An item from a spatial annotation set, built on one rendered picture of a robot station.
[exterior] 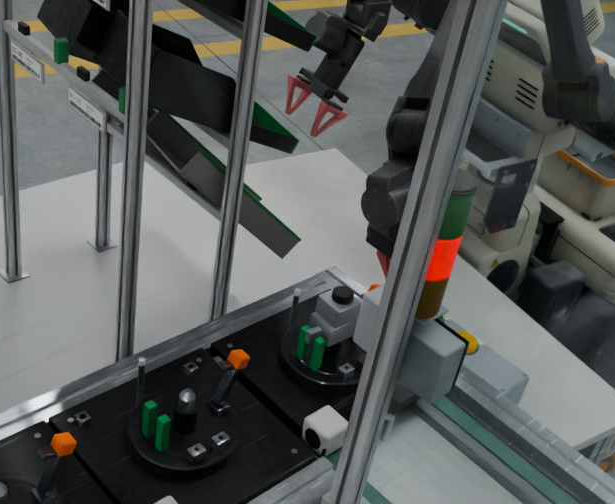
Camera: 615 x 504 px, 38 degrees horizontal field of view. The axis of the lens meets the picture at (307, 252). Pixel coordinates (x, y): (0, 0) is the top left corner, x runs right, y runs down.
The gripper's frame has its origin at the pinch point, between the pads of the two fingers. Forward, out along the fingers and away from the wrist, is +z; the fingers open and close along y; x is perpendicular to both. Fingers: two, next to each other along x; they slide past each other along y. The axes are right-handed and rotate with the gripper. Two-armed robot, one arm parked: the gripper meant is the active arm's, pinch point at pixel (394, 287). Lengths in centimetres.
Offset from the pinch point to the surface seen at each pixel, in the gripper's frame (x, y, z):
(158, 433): -41.5, 0.7, 4.9
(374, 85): 238, -199, 100
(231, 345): -20.7, -10.4, 9.1
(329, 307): -13.6, -0.1, -1.9
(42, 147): 67, -218, 103
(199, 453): -38.6, 5.0, 6.2
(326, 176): 40, -50, 19
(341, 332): -12.2, 1.7, 1.8
